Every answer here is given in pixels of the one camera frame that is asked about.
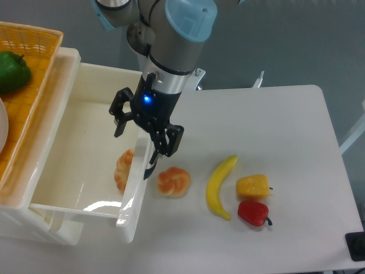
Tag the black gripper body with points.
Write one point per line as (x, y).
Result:
(152, 109)

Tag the beige ring donut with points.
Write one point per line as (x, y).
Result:
(123, 166)

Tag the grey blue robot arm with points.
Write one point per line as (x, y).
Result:
(176, 33)

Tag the white open upper drawer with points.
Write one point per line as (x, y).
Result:
(78, 177)

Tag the white drawer cabinet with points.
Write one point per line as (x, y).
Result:
(18, 219)

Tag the orange twisted donut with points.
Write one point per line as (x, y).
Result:
(173, 182)

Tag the yellow toy banana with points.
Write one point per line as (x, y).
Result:
(214, 184)

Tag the yellow toy bell pepper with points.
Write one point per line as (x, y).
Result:
(253, 187)

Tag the orange woven plastic basket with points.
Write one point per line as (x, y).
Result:
(39, 46)

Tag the green toy bell pepper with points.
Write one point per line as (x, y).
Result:
(15, 72)

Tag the red toy bell pepper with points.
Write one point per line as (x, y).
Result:
(254, 213)

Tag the white plate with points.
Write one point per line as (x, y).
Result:
(4, 125)

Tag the black device at table edge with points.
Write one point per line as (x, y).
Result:
(355, 245)

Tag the black drawer handle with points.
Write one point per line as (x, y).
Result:
(150, 167)

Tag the white metal frame bracket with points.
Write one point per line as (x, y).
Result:
(353, 133)

